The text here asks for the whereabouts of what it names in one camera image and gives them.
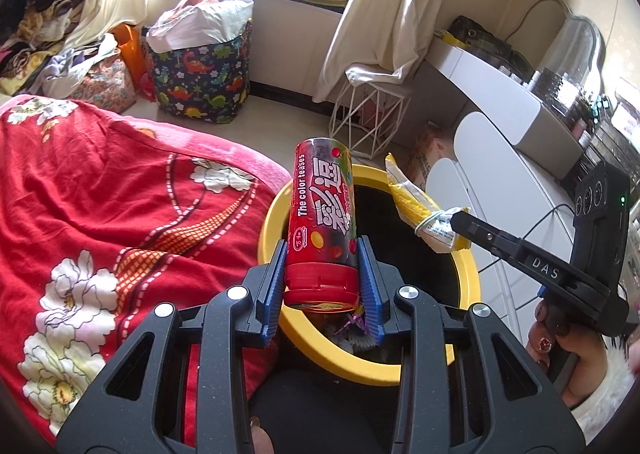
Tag brown patterned blanket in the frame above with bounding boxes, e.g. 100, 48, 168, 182
0, 41, 56, 94

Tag curved mirror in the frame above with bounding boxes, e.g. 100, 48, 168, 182
537, 0, 608, 99

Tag person's right hand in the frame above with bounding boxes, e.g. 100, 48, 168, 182
525, 301, 608, 374

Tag cardboard box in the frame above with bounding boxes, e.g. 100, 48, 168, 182
407, 121, 456, 185

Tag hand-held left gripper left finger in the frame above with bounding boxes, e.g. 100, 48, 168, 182
55, 239, 291, 454

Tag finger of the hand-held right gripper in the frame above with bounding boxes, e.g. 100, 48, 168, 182
450, 211, 526, 262

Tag person's black trouser leg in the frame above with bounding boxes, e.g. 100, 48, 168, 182
249, 368, 403, 454

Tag lilac cloth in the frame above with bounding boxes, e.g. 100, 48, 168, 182
40, 34, 121, 94

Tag red floral blanket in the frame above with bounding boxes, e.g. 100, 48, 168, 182
0, 94, 296, 435

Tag black bag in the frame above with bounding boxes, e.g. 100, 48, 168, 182
445, 16, 526, 69

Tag person's right forearm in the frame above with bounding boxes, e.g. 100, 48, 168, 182
562, 339, 633, 437

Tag pink floral bag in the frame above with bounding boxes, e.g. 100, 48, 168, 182
75, 54, 138, 115

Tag white bag of laundry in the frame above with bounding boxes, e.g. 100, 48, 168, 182
147, 0, 256, 52

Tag white desk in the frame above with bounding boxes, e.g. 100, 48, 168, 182
425, 38, 596, 179

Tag person's left hand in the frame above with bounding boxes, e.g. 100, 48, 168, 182
249, 416, 275, 454

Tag yellow snack packet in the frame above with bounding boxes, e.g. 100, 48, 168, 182
385, 154, 473, 255

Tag white wire stool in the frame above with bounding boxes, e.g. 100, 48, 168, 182
327, 64, 413, 162

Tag clear cosmetics organiser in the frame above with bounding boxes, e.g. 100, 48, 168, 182
530, 68, 640, 175

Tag white chair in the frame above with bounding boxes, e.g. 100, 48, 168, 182
425, 111, 551, 329

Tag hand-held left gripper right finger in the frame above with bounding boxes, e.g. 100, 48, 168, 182
357, 234, 586, 454

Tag dinosaur print laundry basket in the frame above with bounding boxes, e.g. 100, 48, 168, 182
142, 18, 253, 125

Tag orange bag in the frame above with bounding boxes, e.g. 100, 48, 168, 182
107, 24, 156, 102

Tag yellow-rimmed black trash bin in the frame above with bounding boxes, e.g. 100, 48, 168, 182
256, 164, 481, 387

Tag red candy tube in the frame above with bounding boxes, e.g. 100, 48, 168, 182
282, 136, 363, 312

